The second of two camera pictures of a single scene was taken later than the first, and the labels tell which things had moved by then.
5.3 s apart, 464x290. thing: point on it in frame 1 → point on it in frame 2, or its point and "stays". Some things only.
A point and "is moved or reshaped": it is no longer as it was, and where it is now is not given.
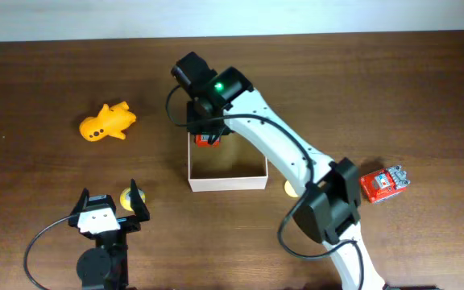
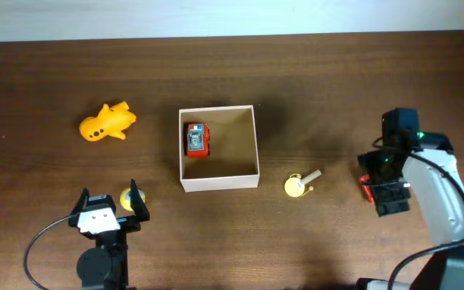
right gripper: [191, 105] → [367, 162]
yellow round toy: [126, 200] stays
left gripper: [132, 222] stays
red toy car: [202, 141] is moved or reshaped
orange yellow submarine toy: [109, 122] stays
